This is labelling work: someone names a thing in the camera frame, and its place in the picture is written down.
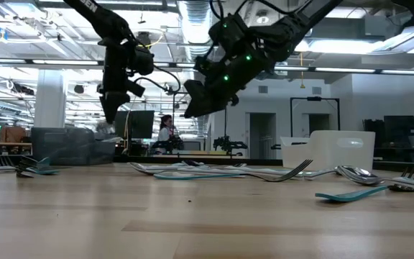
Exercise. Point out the black monitors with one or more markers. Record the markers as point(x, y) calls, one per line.
point(140, 126)

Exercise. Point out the silver ventilation duct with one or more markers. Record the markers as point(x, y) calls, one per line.
point(194, 18)

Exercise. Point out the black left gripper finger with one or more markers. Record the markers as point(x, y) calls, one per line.
point(113, 104)

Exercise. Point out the overhead rig beam with lights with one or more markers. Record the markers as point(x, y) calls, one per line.
point(311, 69)

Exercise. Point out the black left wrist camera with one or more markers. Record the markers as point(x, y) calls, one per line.
point(142, 61)

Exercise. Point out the dark grey plastic bin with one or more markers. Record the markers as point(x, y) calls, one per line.
point(67, 147)

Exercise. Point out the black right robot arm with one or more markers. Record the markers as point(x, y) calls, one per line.
point(300, 21)

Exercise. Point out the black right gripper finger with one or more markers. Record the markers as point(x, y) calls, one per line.
point(207, 100)

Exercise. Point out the brown cardboard box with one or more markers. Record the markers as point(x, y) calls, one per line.
point(13, 135)

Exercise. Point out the black background robot arm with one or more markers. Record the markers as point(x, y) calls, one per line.
point(228, 144)
point(174, 144)

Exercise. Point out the grey doorway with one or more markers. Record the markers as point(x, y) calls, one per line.
point(262, 129)

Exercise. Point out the person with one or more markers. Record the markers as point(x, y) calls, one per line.
point(164, 133)

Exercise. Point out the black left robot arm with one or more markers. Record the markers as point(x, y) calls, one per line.
point(95, 14)

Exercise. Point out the black overhead camera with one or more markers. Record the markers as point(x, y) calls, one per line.
point(144, 37)

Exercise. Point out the wall vent grille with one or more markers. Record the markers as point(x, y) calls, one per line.
point(263, 89)

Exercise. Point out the black background rig frame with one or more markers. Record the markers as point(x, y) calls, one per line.
point(315, 98)

